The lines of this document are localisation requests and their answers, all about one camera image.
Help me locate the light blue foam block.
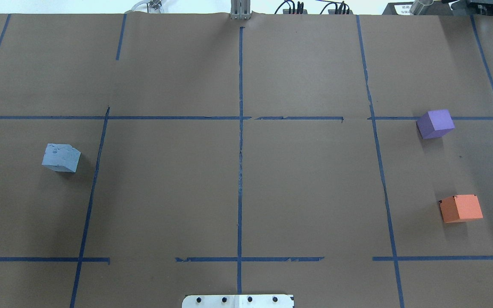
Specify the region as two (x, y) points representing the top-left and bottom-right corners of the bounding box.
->
(41, 143), (81, 173)

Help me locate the purple foam block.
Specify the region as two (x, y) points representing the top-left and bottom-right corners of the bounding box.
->
(416, 109), (455, 139)

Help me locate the orange foam block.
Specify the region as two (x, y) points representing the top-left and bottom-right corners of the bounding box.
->
(439, 194), (484, 223)

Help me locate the metal cup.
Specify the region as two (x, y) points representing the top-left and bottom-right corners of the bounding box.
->
(409, 0), (434, 15)

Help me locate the aluminium frame post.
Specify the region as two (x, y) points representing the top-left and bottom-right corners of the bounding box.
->
(230, 0), (251, 20)

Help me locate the white pedestal column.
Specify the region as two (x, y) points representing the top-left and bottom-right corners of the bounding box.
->
(182, 294), (295, 308)

